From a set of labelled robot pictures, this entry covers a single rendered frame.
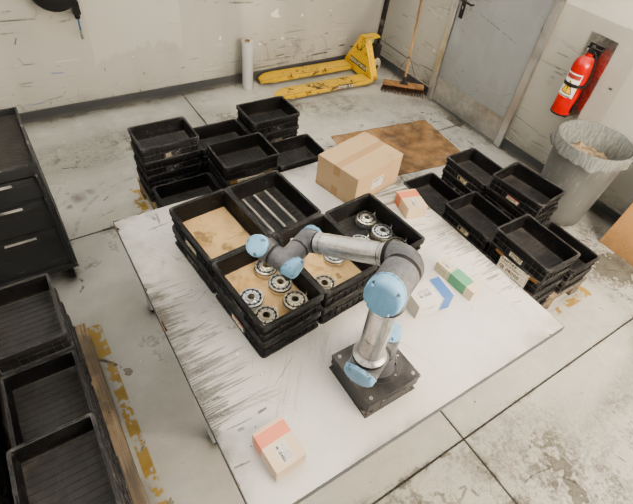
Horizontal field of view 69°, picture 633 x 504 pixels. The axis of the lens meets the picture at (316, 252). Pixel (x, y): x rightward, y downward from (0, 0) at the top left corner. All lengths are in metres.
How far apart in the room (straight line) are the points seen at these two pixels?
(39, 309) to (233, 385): 1.10
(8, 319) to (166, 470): 1.02
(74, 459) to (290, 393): 0.85
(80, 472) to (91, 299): 1.34
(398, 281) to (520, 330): 1.15
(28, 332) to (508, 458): 2.44
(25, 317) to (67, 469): 0.79
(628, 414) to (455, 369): 1.47
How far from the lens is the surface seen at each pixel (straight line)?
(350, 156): 2.65
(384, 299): 1.27
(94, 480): 2.06
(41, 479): 2.13
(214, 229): 2.24
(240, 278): 2.02
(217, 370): 1.92
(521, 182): 3.62
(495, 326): 2.28
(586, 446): 3.06
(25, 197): 2.85
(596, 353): 3.47
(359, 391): 1.79
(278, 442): 1.71
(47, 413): 2.37
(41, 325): 2.50
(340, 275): 2.06
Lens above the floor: 2.37
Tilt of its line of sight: 46 degrees down
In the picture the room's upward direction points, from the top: 8 degrees clockwise
